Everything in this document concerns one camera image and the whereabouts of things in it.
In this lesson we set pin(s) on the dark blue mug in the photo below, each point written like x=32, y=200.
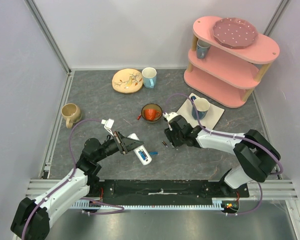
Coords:
x=201, y=110

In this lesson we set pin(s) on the blue mug on shelf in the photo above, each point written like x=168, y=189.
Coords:
x=202, y=49

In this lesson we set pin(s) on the orange cup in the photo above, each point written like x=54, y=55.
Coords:
x=151, y=114

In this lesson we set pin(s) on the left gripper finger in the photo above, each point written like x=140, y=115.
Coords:
x=136, y=147
x=132, y=141

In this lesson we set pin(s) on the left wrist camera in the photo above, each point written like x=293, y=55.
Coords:
x=108, y=125

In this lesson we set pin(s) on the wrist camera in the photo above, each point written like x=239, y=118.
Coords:
x=169, y=116
x=108, y=125

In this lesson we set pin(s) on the yellow floral plate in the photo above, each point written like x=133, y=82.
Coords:
x=127, y=80

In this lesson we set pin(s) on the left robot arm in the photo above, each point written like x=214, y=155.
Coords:
x=35, y=217

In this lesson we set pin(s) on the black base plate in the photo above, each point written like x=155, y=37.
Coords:
x=163, y=192

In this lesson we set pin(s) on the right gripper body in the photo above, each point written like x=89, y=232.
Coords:
x=172, y=136

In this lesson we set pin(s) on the brown patterned bowl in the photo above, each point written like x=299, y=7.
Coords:
x=154, y=106

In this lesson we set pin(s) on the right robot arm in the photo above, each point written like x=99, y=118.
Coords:
x=256, y=156

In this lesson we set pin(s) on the beige ceramic mug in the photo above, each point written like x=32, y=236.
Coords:
x=72, y=114

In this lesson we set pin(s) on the white remote control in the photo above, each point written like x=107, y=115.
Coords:
x=148, y=160

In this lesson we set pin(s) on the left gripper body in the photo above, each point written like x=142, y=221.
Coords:
x=119, y=143

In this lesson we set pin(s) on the pink three-tier shelf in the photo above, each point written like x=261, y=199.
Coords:
x=227, y=75

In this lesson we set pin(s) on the light blue mug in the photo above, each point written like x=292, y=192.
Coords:
x=149, y=77

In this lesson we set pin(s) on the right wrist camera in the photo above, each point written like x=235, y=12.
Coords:
x=169, y=116

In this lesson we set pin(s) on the mauve polka dot plate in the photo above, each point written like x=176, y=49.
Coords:
x=234, y=33

